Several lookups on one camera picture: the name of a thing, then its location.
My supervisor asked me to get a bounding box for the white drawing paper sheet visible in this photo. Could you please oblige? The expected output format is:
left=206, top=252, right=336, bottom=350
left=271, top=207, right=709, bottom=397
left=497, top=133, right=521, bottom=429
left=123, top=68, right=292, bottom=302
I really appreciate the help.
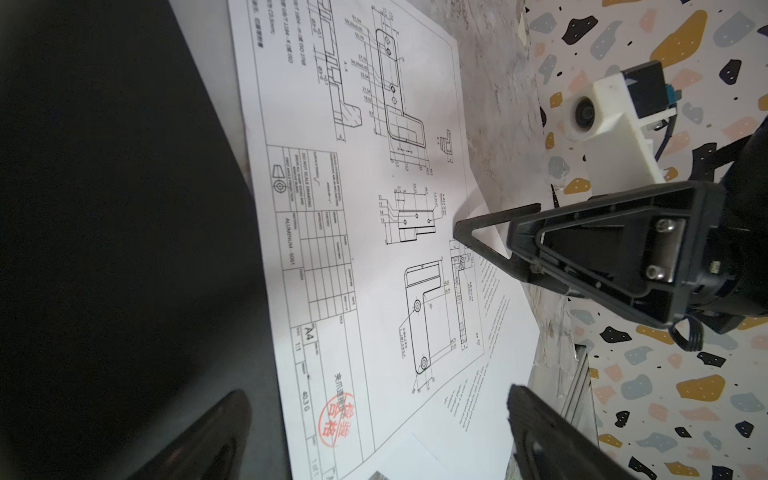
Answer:
left=226, top=0, right=499, bottom=480

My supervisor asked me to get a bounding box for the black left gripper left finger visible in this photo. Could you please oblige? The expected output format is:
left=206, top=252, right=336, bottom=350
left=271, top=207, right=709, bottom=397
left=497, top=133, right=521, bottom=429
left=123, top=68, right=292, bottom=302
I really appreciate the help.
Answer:
left=131, top=389, right=252, bottom=479

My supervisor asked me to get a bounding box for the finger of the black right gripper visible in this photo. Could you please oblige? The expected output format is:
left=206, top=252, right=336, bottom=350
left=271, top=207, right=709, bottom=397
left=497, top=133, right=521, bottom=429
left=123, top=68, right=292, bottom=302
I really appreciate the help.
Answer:
left=453, top=203, right=569, bottom=294

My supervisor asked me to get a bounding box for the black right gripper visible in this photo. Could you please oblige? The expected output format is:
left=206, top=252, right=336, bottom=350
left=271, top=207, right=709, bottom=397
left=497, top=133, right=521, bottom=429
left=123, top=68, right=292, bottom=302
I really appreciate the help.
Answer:
left=507, top=122, right=767, bottom=333

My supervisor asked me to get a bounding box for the white text paper sheet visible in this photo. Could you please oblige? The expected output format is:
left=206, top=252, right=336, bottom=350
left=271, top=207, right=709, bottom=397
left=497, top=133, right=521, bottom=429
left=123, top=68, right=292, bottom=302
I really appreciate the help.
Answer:
left=353, top=238, right=539, bottom=479

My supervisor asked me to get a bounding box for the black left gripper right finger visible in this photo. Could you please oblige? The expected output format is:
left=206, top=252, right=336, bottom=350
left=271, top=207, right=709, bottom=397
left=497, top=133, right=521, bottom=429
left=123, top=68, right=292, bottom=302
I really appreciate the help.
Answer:
left=507, top=385, right=633, bottom=480

